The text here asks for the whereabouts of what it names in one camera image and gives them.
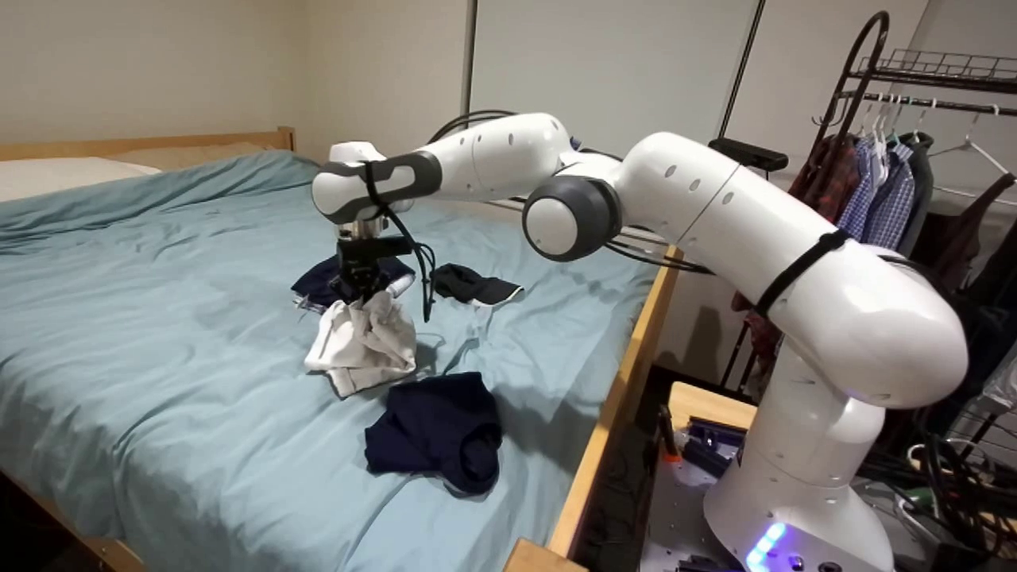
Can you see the wooden bed frame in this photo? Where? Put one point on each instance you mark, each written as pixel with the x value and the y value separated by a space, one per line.
pixel 605 446

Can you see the large navy garment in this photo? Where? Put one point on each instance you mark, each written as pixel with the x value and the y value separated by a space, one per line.
pixel 435 431

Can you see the navy garment with white trim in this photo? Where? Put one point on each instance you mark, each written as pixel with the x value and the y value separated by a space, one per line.
pixel 318 281

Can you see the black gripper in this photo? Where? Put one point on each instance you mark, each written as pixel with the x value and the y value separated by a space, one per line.
pixel 358 266

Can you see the white framed wall panel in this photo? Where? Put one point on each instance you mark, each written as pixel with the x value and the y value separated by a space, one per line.
pixel 594 52

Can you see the black metal clothes rack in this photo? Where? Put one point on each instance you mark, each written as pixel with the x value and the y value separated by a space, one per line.
pixel 932 69

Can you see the light wooden box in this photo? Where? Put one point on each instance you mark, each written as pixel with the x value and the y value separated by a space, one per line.
pixel 708 406

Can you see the blue hanging shirt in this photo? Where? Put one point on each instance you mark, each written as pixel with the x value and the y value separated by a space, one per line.
pixel 879 194

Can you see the dark hanging garment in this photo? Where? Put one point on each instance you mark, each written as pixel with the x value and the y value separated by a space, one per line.
pixel 971 240

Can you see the small black garment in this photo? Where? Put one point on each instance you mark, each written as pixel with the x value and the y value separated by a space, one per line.
pixel 472 284

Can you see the light blue bedspread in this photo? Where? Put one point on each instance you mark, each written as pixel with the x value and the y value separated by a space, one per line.
pixel 160 320

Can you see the black camera on stand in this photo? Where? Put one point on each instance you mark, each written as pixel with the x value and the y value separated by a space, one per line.
pixel 751 152

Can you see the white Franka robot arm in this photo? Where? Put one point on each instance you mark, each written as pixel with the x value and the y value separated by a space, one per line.
pixel 764 273

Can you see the white cloth garment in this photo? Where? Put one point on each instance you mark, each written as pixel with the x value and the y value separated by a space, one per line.
pixel 366 345

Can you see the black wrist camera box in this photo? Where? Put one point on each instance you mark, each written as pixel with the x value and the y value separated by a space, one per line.
pixel 389 247

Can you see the white pillow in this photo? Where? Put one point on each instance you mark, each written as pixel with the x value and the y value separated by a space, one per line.
pixel 53 177

